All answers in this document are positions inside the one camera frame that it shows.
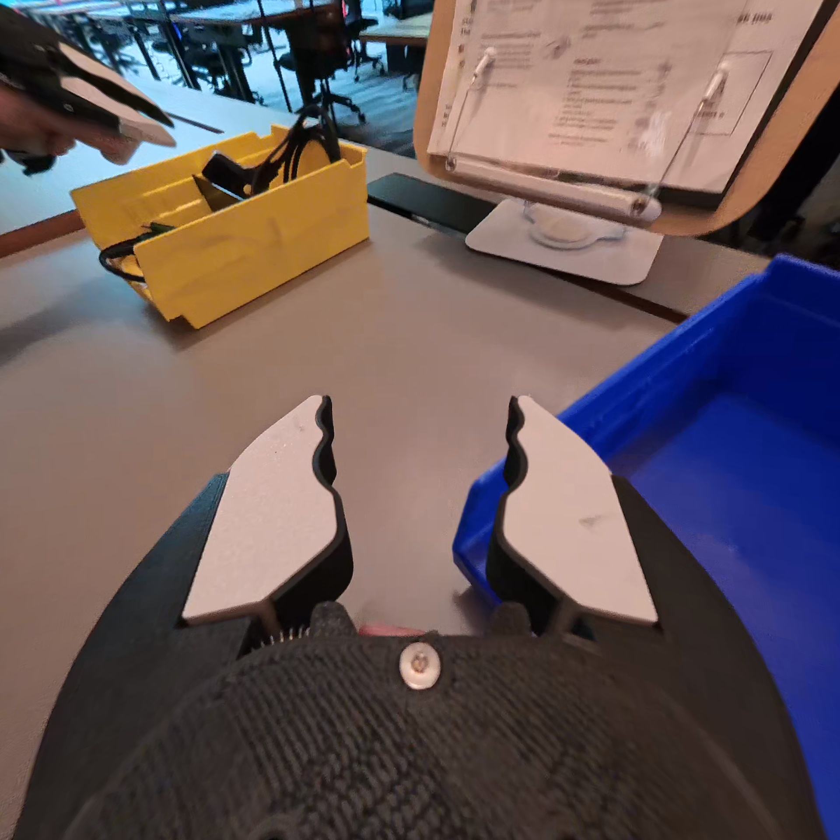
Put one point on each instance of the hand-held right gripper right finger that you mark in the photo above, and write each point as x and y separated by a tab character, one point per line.
571	525

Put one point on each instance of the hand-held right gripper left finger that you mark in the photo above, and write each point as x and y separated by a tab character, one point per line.
269	525

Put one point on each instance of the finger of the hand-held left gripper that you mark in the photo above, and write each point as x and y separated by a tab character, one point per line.
98	75
141	131

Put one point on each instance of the blue plastic bin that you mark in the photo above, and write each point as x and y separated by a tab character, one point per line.
722	459

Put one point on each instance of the yellow plastic bin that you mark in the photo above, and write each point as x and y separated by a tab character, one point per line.
262	249

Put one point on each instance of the person's left hand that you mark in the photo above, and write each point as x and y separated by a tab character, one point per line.
33	124

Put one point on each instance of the black office chair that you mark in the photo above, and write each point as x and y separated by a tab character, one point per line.
328	85
216	52

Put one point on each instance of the printed paper sign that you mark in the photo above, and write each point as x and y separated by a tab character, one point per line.
499	246

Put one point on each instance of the black flat pad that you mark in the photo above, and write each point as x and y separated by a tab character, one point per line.
426	197

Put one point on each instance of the printed paper sheets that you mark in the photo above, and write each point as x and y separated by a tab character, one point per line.
590	79

